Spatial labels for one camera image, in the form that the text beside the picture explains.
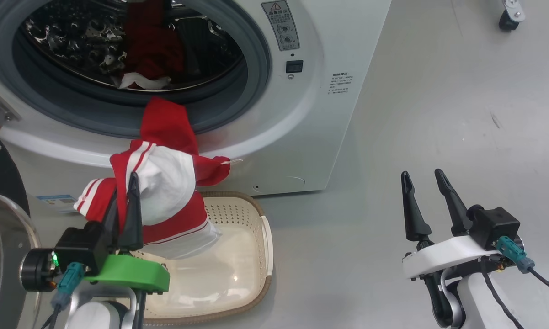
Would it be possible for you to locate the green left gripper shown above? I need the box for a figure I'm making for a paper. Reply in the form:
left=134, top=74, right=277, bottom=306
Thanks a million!
left=21, top=171, right=171, bottom=293

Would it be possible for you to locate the grey warning label sticker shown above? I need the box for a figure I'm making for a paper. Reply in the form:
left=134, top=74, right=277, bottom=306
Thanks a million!
left=261, top=0, right=301, bottom=52

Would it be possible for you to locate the left camera cable teal connector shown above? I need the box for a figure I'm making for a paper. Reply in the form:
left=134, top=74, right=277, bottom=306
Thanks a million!
left=41, top=262, right=85, bottom=329

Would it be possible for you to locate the white front-load washing machine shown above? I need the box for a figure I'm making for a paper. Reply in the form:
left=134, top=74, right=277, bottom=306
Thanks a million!
left=0, top=0, right=392, bottom=215

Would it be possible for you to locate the blue energy label sticker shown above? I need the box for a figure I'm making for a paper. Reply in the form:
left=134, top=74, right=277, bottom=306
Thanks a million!
left=36, top=194, right=79, bottom=214

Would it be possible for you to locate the black caster wheel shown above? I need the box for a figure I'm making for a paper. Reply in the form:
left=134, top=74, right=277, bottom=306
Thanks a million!
left=499, top=0, right=526, bottom=32

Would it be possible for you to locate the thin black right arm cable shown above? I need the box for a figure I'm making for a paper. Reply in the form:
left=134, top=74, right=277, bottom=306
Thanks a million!
left=480, top=258, right=526, bottom=329

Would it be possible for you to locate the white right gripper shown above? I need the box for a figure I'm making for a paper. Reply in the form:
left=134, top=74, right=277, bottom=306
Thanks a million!
left=401, top=169, right=502, bottom=280

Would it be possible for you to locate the red garment white hem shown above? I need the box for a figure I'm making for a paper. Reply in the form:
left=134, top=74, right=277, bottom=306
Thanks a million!
left=112, top=0, right=186, bottom=90

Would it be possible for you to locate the cream perforated laundry basket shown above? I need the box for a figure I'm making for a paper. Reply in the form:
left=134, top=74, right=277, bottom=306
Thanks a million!
left=130, top=191, right=274, bottom=326

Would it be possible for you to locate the red white striped garment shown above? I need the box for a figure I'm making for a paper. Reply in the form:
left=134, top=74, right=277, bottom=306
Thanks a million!
left=73, top=96, right=231, bottom=260

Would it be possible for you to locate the black glass washing machine door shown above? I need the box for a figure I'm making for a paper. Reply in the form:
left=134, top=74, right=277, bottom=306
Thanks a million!
left=0, top=121, right=42, bottom=329

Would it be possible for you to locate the steel washing machine drum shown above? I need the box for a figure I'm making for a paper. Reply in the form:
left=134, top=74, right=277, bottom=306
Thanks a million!
left=11, top=0, right=247, bottom=92

